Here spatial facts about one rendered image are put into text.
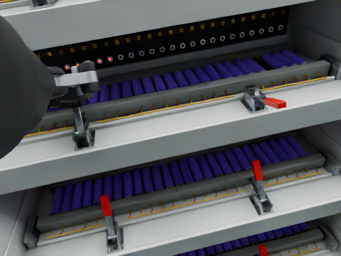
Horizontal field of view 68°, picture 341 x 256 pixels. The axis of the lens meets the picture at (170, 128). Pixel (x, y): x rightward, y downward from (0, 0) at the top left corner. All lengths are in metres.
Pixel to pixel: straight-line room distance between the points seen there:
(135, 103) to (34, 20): 0.18
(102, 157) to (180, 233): 0.19
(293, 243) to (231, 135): 0.33
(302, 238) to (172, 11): 0.54
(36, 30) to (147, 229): 0.35
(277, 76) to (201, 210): 0.27
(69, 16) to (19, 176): 0.23
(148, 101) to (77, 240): 0.28
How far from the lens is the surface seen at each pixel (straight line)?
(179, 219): 0.48
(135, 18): 0.36
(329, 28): 0.56
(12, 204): 0.53
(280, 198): 0.52
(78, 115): 0.38
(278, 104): 0.34
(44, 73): 0.19
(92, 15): 0.36
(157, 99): 0.42
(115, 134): 0.39
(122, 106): 0.42
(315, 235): 0.68
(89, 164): 0.39
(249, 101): 0.41
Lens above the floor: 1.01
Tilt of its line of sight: 18 degrees down
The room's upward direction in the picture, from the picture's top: 10 degrees counter-clockwise
